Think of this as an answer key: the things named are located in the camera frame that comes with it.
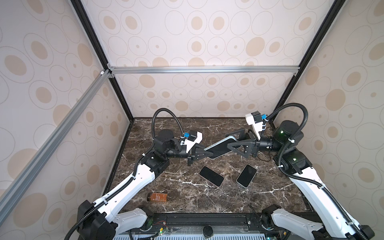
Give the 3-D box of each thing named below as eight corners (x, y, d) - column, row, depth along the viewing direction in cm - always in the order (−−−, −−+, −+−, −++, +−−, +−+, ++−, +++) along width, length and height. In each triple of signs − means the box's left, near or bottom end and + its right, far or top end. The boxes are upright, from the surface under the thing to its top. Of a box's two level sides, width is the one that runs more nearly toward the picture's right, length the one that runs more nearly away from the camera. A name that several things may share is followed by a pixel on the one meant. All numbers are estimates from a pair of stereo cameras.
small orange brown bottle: (148, 202, 82) (146, 200, 78) (149, 195, 84) (147, 192, 81) (167, 202, 82) (166, 200, 78) (168, 195, 84) (167, 192, 81)
